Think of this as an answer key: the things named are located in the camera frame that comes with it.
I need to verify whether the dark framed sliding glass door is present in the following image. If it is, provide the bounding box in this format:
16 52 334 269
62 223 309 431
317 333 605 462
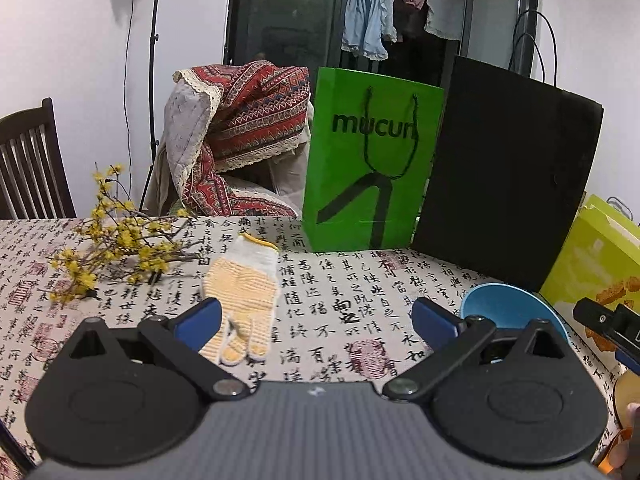
223 0 543 91

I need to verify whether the black paper bag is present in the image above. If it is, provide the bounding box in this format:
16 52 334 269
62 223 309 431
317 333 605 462
411 9 605 293

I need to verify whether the hanging white garment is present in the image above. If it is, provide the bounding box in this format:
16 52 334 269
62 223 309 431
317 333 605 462
424 0 468 42

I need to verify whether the green paper bag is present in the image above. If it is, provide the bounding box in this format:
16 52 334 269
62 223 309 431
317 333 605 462
301 66 446 253

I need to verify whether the yellow flower branch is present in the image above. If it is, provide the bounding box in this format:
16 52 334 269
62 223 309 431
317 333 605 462
47 162 203 306

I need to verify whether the blue bowl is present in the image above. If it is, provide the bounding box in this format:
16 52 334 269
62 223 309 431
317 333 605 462
460 283 570 361

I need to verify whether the dark wooden chair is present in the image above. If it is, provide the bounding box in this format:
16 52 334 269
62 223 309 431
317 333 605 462
0 97 77 221

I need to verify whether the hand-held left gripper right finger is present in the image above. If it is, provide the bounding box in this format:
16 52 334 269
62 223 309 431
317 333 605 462
382 296 576 402

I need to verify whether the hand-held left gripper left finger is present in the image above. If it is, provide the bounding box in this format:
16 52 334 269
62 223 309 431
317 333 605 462
65 297 251 402

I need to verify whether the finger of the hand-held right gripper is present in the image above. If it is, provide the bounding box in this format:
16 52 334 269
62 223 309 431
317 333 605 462
572 297 640 376

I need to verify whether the black lamp cable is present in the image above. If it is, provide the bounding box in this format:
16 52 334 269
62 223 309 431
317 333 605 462
121 0 138 201

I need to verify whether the red patterned blanket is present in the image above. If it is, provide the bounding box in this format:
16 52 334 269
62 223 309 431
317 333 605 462
172 60 312 218

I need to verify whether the hanging blue shirt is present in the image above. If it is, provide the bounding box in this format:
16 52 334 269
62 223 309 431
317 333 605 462
341 0 398 61

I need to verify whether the white yellow dotted glove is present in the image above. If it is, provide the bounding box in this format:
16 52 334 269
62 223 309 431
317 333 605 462
200 234 282 367

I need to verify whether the yellow green snack box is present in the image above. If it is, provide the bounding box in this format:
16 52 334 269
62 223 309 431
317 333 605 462
539 194 640 376

